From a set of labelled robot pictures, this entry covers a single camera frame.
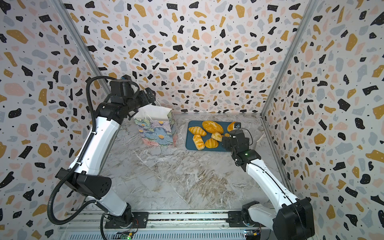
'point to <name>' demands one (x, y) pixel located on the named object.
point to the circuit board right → (252, 234)
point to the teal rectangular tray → (205, 135)
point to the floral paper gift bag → (156, 125)
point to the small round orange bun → (230, 127)
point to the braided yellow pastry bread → (198, 142)
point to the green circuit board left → (126, 236)
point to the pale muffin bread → (217, 136)
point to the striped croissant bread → (197, 130)
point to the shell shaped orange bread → (211, 143)
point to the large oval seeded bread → (212, 127)
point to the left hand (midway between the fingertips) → (149, 91)
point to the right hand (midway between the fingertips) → (231, 135)
